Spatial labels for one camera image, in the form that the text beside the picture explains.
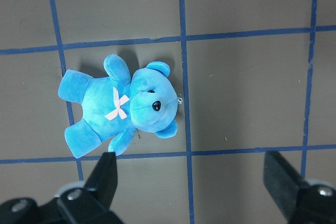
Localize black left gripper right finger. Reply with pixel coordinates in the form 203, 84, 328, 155
263, 151, 335, 223

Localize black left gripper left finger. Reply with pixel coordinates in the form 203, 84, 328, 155
1, 152, 123, 223

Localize blue teddy bear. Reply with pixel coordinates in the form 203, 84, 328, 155
58, 55, 180, 158

